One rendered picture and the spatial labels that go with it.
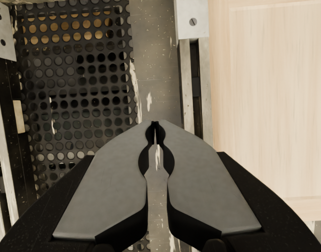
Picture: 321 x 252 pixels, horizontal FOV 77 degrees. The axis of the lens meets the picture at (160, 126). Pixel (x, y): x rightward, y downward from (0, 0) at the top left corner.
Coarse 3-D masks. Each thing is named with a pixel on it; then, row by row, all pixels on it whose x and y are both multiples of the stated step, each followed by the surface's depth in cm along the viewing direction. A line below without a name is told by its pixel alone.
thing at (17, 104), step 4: (16, 100) 48; (16, 104) 48; (20, 104) 49; (16, 108) 48; (20, 108) 49; (16, 112) 48; (20, 112) 49; (16, 116) 48; (20, 116) 49; (16, 120) 48; (20, 120) 49; (16, 124) 48; (20, 124) 49; (20, 128) 49; (24, 128) 50; (20, 132) 49
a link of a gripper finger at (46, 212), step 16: (80, 160) 9; (64, 176) 8; (80, 176) 8; (48, 192) 7; (64, 192) 7; (32, 208) 7; (48, 208) 7; (64, 208) 7; (16, 224) 6; (32, 224) 6; (48, 224) 6; (16, 240) 6; (32, 240) 6; (48, 240) 6; (64, 240) 6; (80, 240) 6
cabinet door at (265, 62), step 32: (224, 0) 44; (256, 0) 44; (288, 0) 44; (320, 0) 44; (224, 32) 45; (256, 32) 45; (288, 32) 45; (320, 32) 45; (224, 64) 46; (256, 64) 46; (288, 64) 46; (320, 64) 45; (224, 96) 46; (256, 96) 47; (288, 96) 46; (320, 96) 46; (224, 128) 47; (256, 128) 47; (288, 128) 47; (320, 128) 47; (256, 160) 48; (288, 160) 48; (320, 160) 48; (288, 192) 49; (320, 192) 49
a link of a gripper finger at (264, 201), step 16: (224, 160) 9; (240, 176) 8; (256, 192) 7; (272, 192) 7; (256, 208) 7; (272, 208) 7; (288, 208) 7; (272, 224) 6; (288, 224) 6; (304, 224) 6; (224, 240) 6; (240, 240) 6; (256, 240) 6; (272, 240) 6; (288, 240) 6; (304, 240) 6
